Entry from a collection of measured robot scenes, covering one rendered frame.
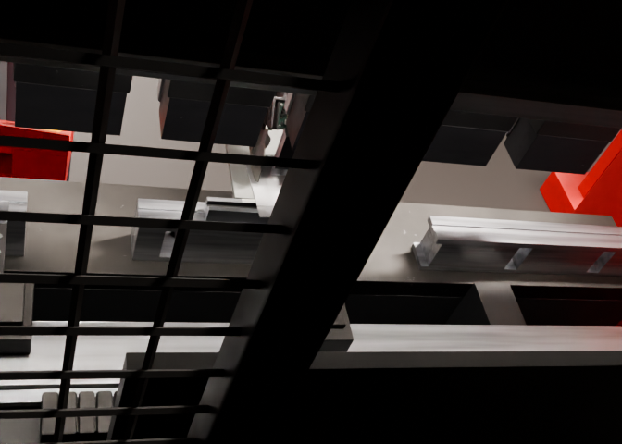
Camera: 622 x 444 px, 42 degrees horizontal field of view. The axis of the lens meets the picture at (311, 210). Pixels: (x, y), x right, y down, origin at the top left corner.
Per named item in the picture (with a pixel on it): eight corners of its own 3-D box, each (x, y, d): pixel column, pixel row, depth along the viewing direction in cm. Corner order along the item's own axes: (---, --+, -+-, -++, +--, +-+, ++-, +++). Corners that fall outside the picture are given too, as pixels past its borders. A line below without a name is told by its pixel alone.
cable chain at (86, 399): (313, 400, 115) (321, 385, 112) (321, 438, 111) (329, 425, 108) (41, 406, 103) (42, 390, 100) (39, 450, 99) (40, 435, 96)
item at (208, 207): (313, 214, 144) (317, 203, 142) (316, 227, 142) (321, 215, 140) (204, 208, 138) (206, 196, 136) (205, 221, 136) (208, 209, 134)
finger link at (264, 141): (248, 179, 135) (266, 128, 135) (240, 176, 141) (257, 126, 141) (265, 185, 137) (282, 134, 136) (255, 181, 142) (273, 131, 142)
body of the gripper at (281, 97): (267, 131, 134) (275, 58, 132) (255, 129, 142) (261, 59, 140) (311, 135, 136) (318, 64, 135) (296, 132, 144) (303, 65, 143)
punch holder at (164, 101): (250, 109, 127) (277, 24, 115) (257, 147, 121) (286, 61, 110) (155, 100, 122) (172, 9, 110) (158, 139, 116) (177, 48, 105)
